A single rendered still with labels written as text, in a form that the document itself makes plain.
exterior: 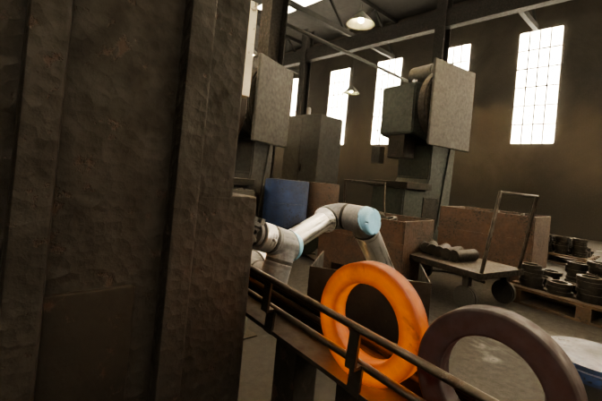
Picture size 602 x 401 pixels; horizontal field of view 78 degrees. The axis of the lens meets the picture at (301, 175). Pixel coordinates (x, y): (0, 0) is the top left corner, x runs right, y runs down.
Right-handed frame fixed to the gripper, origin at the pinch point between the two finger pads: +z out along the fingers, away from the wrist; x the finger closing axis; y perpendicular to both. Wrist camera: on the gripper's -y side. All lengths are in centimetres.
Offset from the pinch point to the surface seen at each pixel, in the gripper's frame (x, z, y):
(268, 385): -32, -76, -58
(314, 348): 46.0, -3.9, -13.8
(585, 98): -135, -1067, 617
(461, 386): 73, 3, -7
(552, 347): 81, 0, 0
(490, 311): 74, 1, 2
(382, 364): 60, -2, -10
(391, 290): 61, 1, 0
